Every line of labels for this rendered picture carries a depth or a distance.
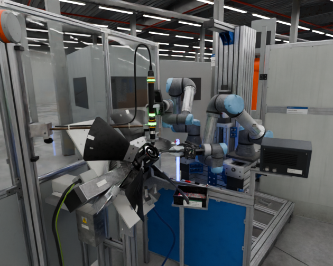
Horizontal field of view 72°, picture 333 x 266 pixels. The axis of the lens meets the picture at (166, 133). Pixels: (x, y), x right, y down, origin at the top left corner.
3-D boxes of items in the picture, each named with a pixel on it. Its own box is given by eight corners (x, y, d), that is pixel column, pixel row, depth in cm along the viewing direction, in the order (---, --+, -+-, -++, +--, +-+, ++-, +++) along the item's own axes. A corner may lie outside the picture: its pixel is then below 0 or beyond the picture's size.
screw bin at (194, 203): (172, 205, 150) (172, 195, 148) (177, 193, 166) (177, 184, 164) (206, 209, 145) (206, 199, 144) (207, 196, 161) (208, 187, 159)
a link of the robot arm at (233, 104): (260, 132, 177) (220, 89, 149) (278, 135, 164) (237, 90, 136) (252, 145, 175) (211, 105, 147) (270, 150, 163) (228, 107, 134)
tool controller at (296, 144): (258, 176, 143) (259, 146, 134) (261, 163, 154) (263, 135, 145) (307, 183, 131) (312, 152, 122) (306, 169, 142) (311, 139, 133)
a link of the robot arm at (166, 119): (176, 128, 157) (176, 112, 155) (160, 127, 159) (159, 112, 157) (178, 126, 164) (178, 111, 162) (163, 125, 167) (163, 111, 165)
